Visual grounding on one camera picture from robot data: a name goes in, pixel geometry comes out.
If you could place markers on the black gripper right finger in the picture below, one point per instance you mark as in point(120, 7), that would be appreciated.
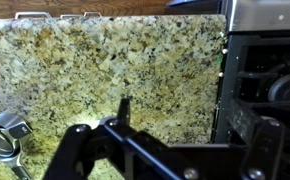
point(265, 150)

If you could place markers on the large steel measuring cup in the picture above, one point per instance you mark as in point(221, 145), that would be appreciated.
point(22, 129)

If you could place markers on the medium steel measuring cup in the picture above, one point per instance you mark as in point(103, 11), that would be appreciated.
point(18, 169)

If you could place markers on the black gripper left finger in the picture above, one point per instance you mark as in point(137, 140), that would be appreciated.
point(68, 150)

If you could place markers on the stainless steel gas stove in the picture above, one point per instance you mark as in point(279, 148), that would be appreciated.
point(251, 16)

